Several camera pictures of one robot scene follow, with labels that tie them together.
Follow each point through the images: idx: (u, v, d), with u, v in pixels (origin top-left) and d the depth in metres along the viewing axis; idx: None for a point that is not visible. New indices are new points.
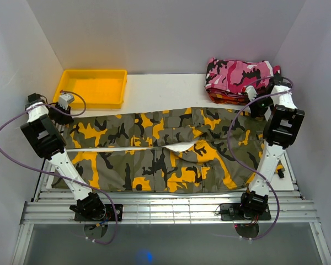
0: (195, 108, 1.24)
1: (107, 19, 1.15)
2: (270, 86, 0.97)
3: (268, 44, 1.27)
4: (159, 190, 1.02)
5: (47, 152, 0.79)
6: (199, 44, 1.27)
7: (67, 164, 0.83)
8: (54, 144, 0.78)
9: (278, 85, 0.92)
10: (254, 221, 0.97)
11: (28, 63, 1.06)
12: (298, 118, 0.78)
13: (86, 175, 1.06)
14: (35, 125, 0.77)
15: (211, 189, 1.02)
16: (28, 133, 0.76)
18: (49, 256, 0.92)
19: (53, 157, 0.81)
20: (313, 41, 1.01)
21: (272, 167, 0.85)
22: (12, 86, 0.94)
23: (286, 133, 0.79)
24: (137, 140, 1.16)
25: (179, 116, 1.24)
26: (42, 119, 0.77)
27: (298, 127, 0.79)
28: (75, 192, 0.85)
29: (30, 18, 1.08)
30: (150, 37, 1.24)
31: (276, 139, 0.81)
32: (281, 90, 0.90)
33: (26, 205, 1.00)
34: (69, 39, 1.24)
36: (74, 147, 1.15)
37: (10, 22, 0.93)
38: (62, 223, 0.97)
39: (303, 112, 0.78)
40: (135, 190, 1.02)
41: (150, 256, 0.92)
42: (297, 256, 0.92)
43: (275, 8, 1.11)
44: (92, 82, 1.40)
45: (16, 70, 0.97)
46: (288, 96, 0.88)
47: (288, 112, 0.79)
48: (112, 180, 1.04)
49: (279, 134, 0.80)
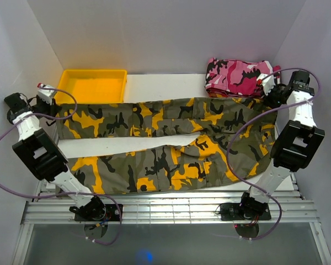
0: (198, 99, 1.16)
1: (108, 19, 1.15)
2: (287, 91, 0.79)
3: (268, 44, 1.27)
4: (164, 188, 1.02)
5: (48, 173, 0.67)
6: (200, 44, 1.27)
7: (70, 180, 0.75)
8: (55, 164, 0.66)
9: (298, 91, 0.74)
10: (254, 221, 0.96)
11: (32, 63, 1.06)
12: (316, 139, 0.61)
13: (89, 180, 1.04)
14: (30, 143, 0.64)
15: (214, 183, 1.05)
16: (22, 154, 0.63)
18: (50, 256, 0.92)
19: (57, 178, 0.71)
20: (313, 41, 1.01)
21: (273, 185, 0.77)
22: (16, 85, 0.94)
23: (299, 156, 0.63)
24: (137, 130, 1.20)
25: (180, 106, 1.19)
26: (37, 136, 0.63)
27: (315, 149, 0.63)
28: (79, 200, 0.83)
29: (31, 19, 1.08)
30: (150, 37, 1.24)
31: (285, 160, 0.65)
32: (300, 98, 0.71)
33: (28, 205, 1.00)
34: (69, 40, 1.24)
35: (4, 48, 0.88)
36: (74, 136, 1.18)
37: (13, 24, 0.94)
38: (61, 223, 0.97)
39: (323, 133, 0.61)
40: (140, 191, 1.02)
41: (150, 256, 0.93)
42: (297, 256, 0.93)
43: (275, 8, 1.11)
44: (92, 82, 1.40)
45: (20, 70, 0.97)
46: (308, 108, 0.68)
47: (303, 130, 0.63)
48: (116, 184, 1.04)
49: (290, 155, 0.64)
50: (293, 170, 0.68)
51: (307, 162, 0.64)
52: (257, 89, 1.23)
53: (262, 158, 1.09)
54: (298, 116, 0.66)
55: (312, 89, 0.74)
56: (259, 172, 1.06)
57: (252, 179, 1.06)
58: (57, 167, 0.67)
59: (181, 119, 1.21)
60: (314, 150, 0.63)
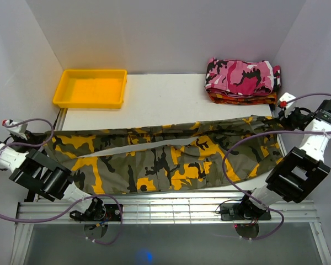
0: (204, 123, 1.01)
1: (107, 19, 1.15)
2: (308, 117, 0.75)
3: (268, 44, 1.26)
4: (164, 189, 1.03)
5: (57, 191, 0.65)
6: (199, 44, 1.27)
7: (75, 189, 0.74)
8: (60, 179, 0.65)
9: (320, 120, 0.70)
10: (254, 221, 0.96)
11: (28, 64, 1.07)
12: (318, 175, 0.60)
13: (89, 180, 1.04)
14: (25, 168, 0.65)
15: (214, 183, 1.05)
16: (25, 180, 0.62)
18: (50, 256, 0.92)
19: (65, 192, 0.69)
20: (313, 41, 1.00)
21: (267, 199, 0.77)
22: (9, 86, 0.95)
23: (294, 187, 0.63)
24: (134, 138, 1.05)
25: (185, 128, 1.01)
26: (31, 157, 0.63)
27: (314, 185, 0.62)
28: (83, 205, 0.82)
29: (30, 20, 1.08)
30: (149, 37, 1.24)
31: (281, 187, 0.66)
32: (319, 128, 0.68)
33: (20, 205, 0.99)
34: (68, 40, 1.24)
35: None
36: (69, 157, 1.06)
37: (10, 25, 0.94)
38: (60, 223, 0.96)
39: (327, 170, 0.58)
40: (140, 191, 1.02)
41: (150, 256, 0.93)
42: (297, 256, 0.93)
43: (273, 8, 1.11)
44: (92, 81, 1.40)
45: (14, 71, 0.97)
46: (323, 141, 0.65)
47: (309, 161, 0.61)
48: (116, 184, 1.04)
49: (285, 183, 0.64)
50: (287, 201, 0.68)
51: (301, 195, 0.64)
52: (257, 89, 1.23)
53: (262, 159, 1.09)
54: (307, 146, 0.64)
55: None
56: (260, 173, 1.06)
57: (254, 181, 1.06)
58: (62, 180, 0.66)
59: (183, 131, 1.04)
60: (311, 185, 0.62)
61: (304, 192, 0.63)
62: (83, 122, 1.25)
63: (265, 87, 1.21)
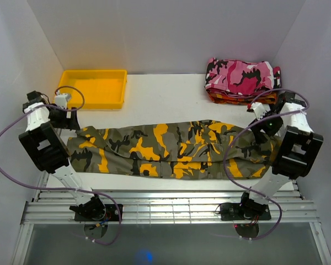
0: (219, 147, 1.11)
1: (108, 20, 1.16)
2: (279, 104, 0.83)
3: (268, 46, 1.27)
4: (166, 175, 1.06)
5: (50, 164, 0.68)
6: (199, 45, 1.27)
7: (71, 175, 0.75)
8: (56, 157, 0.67)
9: (291, 102, 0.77)
10: (254, 221, 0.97)
11: (31, 63, 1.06)
12: (314, 144, 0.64)
13: (95, 159, 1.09)
14: (36, 134, 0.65)
15: (215, 174, 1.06)
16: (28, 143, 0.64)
18: (49, 256, 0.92)
19: (57, 170, 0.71)
20: (313, 41, 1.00)
21: (273, 189, 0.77)
22: (16, 86, 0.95)
23: (299, 162, 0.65)
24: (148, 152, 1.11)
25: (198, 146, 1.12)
26: (43, 128, 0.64)
27: (314, 155, 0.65)
28: (78, 197, 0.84)
29: (31, 20, 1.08)
30: (151, 38, 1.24)
31: (284, 168, 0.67)
32: (294, 107, 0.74)
33: (27, 205, 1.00)
34: (70, 40, 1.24)
35: (4, 48, 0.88)
36: (90, 139, 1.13)
37: (12, 25, 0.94)
38: (62, 223, 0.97)
39: (320, 138, 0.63)
40: (143, 174, 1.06)
41: (150, 256, 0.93)
42: (297, 257, 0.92)
43: (275, 9, 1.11)
44: (92, 82, 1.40)
45: (19, 70, 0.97)
46: (302, 116, 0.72)
47: (302, 136, 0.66)
48: (119, 165, 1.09)
49: (289, 160, 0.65)
50: (292, 179, 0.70)
51: (305, 170, 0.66)
52: (257, 89, 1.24)
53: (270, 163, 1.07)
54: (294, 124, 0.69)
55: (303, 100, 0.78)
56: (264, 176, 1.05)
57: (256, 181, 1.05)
58: (55, 157, 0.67)
59: (197, 152, 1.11)
60: (313, 157, 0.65)
61: (308, 165, 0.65)
62: (83, 121, 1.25)
63: (266, 87, 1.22)
